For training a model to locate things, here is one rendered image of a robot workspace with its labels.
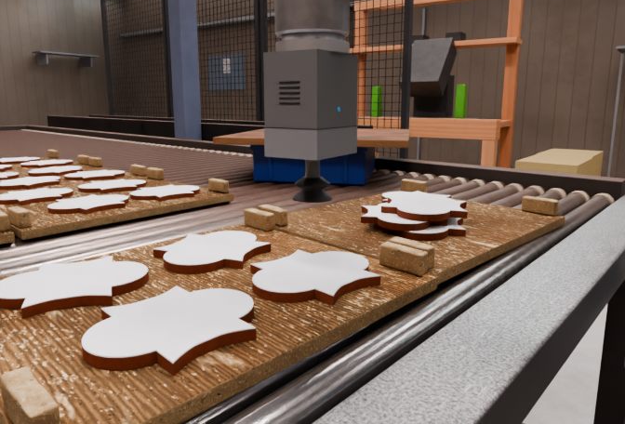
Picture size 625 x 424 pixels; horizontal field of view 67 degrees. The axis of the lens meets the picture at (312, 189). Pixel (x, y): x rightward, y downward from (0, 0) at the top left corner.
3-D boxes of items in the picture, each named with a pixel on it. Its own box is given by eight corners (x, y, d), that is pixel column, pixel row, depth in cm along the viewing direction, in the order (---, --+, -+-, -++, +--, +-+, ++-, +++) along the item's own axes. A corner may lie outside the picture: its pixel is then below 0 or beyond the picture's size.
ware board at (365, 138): (410, 134, 162) (410, 128, 161) (407, 148, 114) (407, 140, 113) (270, 132, 172) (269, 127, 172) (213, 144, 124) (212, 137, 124)
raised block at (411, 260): (429, 273, 54) (430, 250, 54) (420, 278, 53) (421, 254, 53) (386, 261, 58) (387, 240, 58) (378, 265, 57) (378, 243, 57)
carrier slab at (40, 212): (233, 200, 103) (233, 180, 102) (22, 240, 73) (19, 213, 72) (151, 182, 126) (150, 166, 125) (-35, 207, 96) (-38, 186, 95)
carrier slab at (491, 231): (565, 225, 82) (565, 216, 82) (433, 286, 55) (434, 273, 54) (400, 196, 107) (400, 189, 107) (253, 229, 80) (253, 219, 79)
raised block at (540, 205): (558, 215, 83) (560, 199, 82) (554, 217, 81) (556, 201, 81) (524, 209, 87) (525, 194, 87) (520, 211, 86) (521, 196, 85)
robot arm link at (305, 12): (259, -7, 46) (304, 6, 53) (259, 42, 47) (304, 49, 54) (325, -18, 42) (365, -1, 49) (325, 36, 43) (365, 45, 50)
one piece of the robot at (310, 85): (290, 27, 55) (291, 167, 58) (239, 16, 47) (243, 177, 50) (366, 19, 50) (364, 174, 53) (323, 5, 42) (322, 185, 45)
